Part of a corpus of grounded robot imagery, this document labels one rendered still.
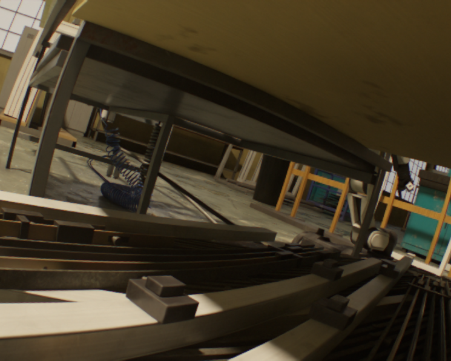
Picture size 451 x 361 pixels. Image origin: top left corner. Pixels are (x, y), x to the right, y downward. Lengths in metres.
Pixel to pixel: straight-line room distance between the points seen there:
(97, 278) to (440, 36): 0.34
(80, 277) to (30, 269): 0.05
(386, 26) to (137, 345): 0.31
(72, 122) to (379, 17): 8.31
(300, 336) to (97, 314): 0.14
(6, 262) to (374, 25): 0.35
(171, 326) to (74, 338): 0.08
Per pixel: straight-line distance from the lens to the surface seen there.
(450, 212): 5.27
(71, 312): 0.21
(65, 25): 2.20
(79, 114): 8.53
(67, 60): 0.67
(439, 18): 0.30
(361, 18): 0.33
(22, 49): 8.43
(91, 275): 0.30
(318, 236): 2.26
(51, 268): 0.30
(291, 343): 0.26
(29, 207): 0.42
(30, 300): 0.28
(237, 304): 0.30
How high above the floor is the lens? 0.46
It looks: 1 degrees down
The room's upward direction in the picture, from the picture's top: 18 degrees clockwise
